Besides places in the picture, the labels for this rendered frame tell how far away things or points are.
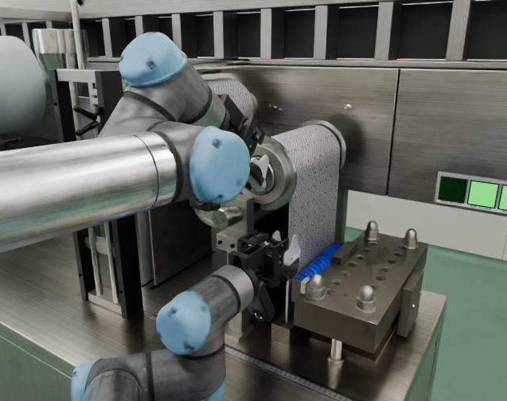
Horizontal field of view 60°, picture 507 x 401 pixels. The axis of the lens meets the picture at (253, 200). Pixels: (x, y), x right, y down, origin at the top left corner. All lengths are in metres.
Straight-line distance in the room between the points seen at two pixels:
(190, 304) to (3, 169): 0.34
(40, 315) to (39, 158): 0.81
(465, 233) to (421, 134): 2.58
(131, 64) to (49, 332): 0.68
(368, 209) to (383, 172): 2.62
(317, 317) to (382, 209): 2.86
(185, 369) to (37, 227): 0.39
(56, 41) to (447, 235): 3.00
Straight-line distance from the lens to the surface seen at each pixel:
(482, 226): 3.56
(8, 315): 1.18
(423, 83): 1.05
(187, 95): 0.58
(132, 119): 0.54
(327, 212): 1.02
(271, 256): 0.75
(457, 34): 1.04
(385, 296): 0.90
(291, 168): 0.81
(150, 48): 0.56
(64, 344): 1.03
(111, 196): 0.38
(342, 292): 0.89
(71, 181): 0.37
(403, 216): 3.65
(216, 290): 0.65
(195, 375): 0.69
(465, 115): 1.04
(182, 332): 0.62
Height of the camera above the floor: 1.47
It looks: 19 degrees down
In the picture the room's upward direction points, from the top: straight up
